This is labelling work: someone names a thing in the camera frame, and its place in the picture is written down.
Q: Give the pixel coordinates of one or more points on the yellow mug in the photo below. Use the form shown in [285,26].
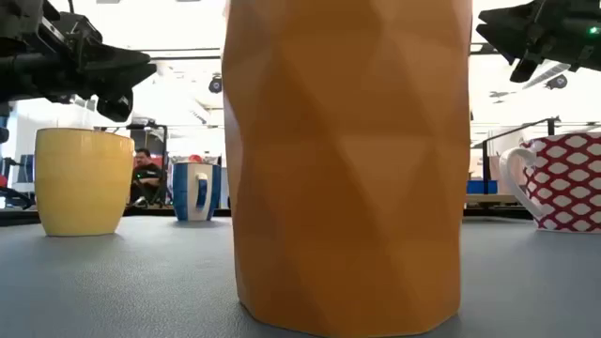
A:
[84,183]

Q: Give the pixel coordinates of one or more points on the blue box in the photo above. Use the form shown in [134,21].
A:
[481,187]

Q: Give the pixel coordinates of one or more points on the blue ceramic mug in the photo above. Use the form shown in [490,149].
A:
[185,192]

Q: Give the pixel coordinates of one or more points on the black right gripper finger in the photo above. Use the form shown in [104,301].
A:
[522,70]
[504,28]

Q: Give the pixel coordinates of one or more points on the person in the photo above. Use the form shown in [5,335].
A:
[146,176]

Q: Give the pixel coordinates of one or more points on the computer monitor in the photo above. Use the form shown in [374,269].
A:
[26,169]

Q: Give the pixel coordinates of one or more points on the orange faceted mug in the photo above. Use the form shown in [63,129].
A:
[347,188]

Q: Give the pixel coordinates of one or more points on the blue-grey table mat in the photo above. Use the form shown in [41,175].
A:
[117,291]

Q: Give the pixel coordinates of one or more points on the black ceiling camera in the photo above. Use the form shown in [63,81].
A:
[556,82]
[215,85]

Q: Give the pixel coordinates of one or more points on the floral cloth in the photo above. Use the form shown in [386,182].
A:
[195,158]

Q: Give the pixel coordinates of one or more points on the wooden shelf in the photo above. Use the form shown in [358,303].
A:
[488,199]

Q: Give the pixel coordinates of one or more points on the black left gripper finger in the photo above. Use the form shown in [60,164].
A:
[122,68]
[115,107]

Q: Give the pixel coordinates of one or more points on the black background rig frame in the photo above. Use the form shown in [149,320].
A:
[164,145]

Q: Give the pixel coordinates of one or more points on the red white patterned mug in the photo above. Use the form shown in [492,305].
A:
[568,188]

